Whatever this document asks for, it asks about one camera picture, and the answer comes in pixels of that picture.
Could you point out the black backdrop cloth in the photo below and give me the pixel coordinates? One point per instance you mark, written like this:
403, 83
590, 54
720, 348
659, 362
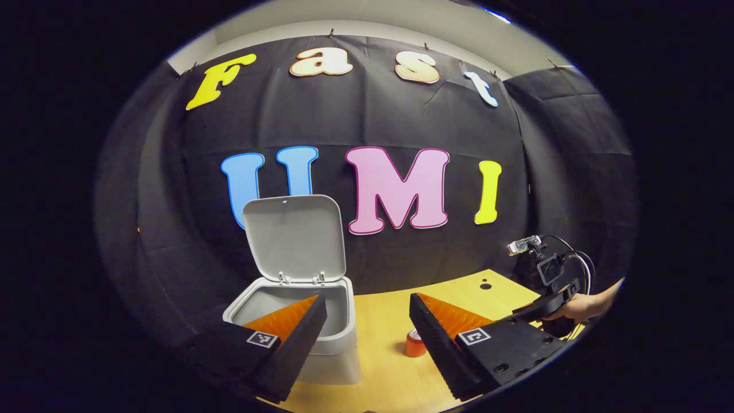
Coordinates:
401, 115

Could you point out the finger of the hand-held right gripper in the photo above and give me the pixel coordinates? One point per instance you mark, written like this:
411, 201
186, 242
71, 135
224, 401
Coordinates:
545, 307

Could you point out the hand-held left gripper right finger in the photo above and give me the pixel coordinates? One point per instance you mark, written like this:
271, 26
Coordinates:
441, 350

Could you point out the white desktop garbage bin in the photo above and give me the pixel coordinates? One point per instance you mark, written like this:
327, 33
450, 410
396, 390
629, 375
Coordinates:
295, 235

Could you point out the wooden desktop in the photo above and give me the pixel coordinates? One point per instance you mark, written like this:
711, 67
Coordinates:
378, 321

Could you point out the red pop can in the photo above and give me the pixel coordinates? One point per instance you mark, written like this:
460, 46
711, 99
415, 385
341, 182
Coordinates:
414, 345

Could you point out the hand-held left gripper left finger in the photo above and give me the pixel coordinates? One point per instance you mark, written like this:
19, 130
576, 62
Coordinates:
295, 350

